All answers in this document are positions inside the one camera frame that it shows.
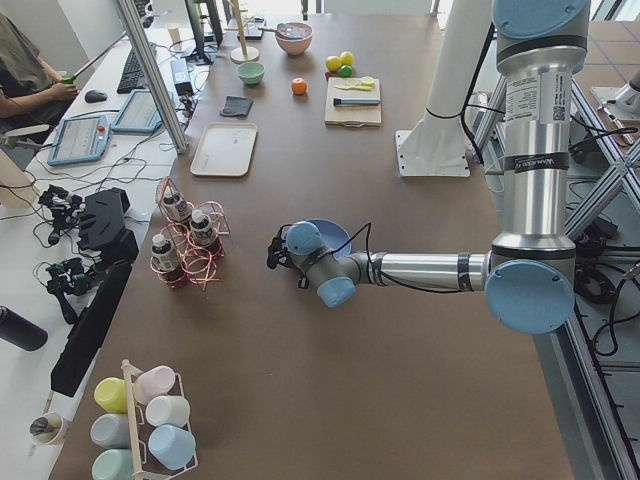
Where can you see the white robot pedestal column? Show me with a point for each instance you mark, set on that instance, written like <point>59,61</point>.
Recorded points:
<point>436,146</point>

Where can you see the teach pendant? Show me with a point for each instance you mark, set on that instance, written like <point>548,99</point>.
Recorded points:
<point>80,140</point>
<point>138,115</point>

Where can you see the wooden cup tree stand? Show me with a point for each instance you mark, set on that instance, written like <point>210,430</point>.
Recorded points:
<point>244,53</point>

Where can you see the teach pendant near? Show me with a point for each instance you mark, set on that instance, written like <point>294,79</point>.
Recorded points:
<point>80,140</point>

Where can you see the pastel cup rack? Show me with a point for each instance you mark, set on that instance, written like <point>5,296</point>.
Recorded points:
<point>145,431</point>

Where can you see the yellow lemon far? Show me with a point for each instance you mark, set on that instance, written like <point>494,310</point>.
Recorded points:
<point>347,58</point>

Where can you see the green lime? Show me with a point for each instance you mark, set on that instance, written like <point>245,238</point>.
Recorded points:
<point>345,71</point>

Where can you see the green bowl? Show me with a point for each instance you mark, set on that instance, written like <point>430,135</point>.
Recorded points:
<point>251,73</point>

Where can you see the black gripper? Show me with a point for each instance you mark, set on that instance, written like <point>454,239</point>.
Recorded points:
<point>274,253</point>

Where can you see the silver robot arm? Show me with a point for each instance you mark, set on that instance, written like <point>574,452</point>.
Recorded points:
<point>527,275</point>

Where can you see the metal handled knife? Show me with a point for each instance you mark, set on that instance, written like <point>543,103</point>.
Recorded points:
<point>355,102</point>

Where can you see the grey folded cloth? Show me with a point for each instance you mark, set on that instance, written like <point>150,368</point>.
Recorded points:
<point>236,107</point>

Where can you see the orange fruit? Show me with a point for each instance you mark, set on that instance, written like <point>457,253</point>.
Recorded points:
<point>299,86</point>

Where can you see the copper wire bottle rack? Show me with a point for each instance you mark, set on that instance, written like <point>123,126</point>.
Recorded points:
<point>199,264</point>

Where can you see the teach pendant far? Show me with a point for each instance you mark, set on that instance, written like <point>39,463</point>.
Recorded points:
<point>138,115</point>

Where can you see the dark tea bottle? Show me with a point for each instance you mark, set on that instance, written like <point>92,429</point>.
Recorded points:
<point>166,261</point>
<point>175,207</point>
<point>204,234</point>

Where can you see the yellow lemon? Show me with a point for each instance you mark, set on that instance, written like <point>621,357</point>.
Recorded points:
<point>333,63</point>
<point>347,58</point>

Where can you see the blue plate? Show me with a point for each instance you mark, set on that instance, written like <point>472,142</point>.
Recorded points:
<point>334,236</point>

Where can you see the pink ice bowl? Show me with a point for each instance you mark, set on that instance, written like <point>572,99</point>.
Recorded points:
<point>295,47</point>

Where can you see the seated person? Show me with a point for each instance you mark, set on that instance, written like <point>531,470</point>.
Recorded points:
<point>32,92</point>

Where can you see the cream rabbit tray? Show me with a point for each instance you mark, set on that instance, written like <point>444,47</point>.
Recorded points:
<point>224,150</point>

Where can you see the yellow lemon near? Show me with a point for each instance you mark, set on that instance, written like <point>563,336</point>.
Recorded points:
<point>333,63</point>

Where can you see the wooden cutting board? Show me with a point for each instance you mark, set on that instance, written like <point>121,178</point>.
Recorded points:
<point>367,116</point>

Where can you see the metal ice scoop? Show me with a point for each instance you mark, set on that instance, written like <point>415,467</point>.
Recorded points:
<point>288,30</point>

